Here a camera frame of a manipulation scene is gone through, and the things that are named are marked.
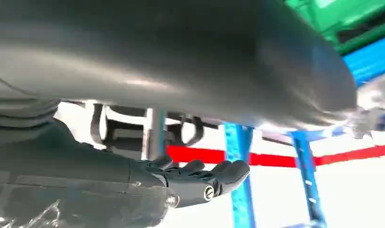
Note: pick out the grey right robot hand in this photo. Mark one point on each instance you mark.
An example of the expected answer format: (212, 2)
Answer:
(179, 56)

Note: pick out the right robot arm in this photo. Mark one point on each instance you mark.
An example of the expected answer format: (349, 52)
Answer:
(19, 113)

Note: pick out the red floor tape line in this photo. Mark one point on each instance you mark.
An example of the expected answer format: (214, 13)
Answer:
(198, 154)

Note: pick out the green plastic crate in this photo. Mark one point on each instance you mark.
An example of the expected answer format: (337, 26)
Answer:
(318, 19)

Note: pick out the shiny silver metal part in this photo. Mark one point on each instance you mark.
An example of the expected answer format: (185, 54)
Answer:
(373, 104)

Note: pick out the grey steel post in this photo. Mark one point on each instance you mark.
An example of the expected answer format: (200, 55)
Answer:
(155, 135)

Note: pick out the black metal frame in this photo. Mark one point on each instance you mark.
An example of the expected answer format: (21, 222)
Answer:
(126, 133)

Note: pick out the blue metal rack frame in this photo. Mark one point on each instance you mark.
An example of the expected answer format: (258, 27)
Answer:
(239, 188)

